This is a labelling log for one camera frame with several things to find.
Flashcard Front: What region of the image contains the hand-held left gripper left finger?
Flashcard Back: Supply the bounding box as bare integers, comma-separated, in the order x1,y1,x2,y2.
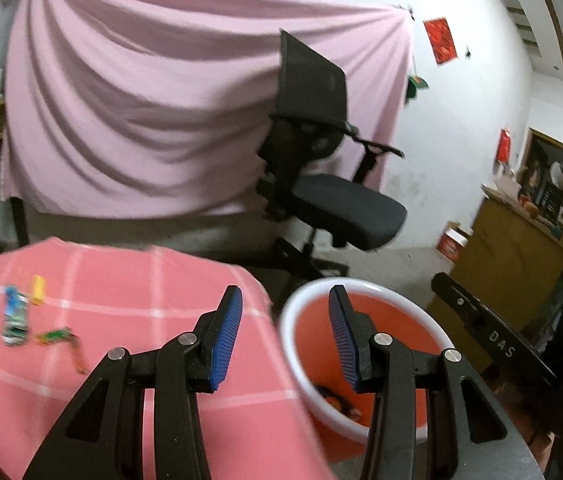
22,285,244,480

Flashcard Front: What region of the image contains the green and orange wrapper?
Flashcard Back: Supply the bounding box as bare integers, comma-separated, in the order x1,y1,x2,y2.
33,326,88,377

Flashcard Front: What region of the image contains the pink hanging cloth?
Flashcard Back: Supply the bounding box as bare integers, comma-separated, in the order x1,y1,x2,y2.
0,0,416,221

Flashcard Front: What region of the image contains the pink checked tablecloth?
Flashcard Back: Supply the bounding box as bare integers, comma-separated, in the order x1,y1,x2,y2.
0,239,335,480

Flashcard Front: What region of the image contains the red wall poster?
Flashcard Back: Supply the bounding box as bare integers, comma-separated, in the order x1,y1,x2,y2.
423,16,458,67

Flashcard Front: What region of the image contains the red and white box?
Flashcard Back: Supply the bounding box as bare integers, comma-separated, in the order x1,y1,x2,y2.
435,226,471,262

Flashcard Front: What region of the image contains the orange and white plastic basin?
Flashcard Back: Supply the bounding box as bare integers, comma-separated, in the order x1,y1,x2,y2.
278,276,457,463

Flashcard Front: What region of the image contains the green and red wall ornament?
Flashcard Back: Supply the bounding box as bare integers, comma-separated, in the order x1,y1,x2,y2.
405,74,431,100

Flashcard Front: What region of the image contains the red hanging ornament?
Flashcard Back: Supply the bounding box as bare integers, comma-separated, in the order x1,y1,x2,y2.
496,128,512,164

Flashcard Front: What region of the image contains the yellow small wrapper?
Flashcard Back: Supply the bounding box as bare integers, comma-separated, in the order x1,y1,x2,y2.
30,274,47,307

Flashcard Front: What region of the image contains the black office chair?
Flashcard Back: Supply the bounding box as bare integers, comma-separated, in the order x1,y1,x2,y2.
254,30,408,291

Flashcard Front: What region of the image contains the wooden cabinet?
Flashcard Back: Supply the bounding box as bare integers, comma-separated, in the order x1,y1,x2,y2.
449,194,563,373

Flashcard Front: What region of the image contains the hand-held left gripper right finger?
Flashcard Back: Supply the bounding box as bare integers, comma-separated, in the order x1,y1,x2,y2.
328,285,508,480

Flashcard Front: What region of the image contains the blue and green wrapper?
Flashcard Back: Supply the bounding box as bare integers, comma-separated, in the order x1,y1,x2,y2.
0,285,30,347

